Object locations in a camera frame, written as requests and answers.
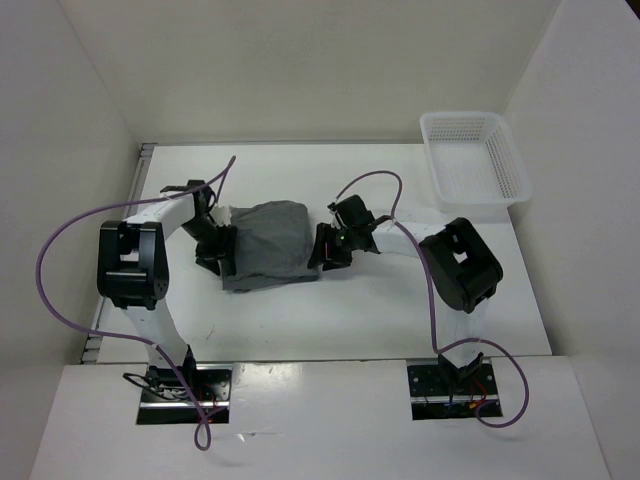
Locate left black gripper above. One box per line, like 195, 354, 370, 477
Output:
180, 216, 237, 276

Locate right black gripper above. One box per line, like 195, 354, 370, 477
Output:
307, 221, 358, 270

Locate grey shorts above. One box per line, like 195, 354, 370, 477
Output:
222, 200, 319, 292

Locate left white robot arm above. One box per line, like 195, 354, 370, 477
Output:
97, 180, 238, 400

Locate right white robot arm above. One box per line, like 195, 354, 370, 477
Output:
308, 195, 503, 393

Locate white plastic basket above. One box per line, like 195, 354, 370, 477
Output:
419, 111, 533, 216

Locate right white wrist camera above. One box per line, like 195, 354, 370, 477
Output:
327, 202, 342, 228

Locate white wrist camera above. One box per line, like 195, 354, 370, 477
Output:
210, 205, 232, 226
327, 202, 342, 228

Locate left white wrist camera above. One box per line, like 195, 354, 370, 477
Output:
210, 205, 232, 226

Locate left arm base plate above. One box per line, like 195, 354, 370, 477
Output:
135, 363, 235, 426

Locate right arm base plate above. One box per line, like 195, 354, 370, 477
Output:
406, 359, 503, 421

